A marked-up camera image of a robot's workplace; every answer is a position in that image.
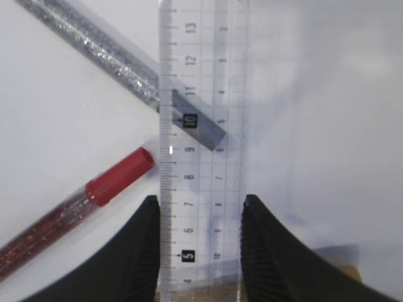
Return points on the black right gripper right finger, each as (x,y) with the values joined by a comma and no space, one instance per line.
(277,266)

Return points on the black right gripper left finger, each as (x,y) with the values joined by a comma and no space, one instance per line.
(124,269)

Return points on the gold glitter pen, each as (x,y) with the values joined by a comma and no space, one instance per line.
(346,273)

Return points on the clear plastic ruler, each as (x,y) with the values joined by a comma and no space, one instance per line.
(203,56)

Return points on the silver glitter pen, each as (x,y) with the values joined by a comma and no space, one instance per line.
(122,65)

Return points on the red glitter pen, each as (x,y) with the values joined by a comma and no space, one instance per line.
(59,221)

